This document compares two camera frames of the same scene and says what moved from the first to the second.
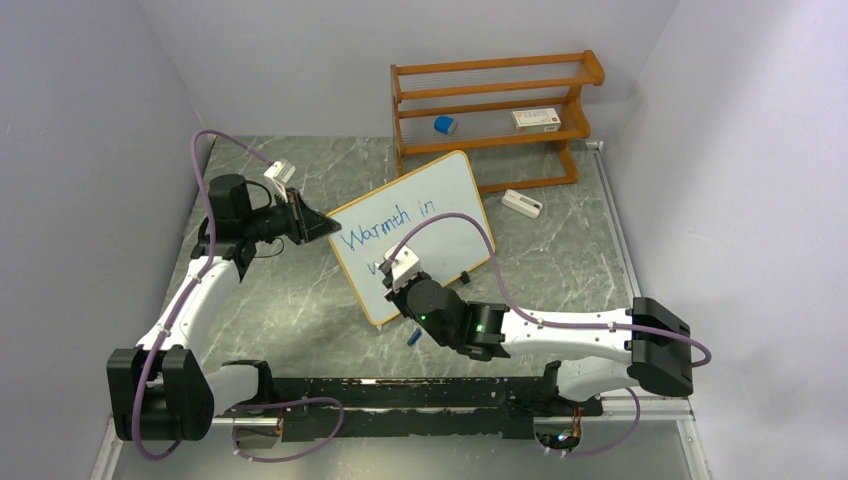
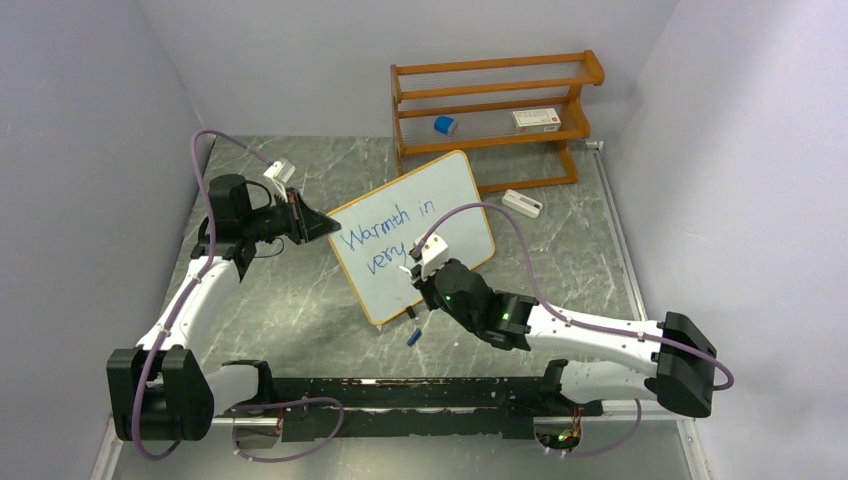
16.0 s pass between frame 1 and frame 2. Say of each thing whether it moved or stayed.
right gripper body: moved
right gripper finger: moved
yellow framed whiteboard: stayed
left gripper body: stayed
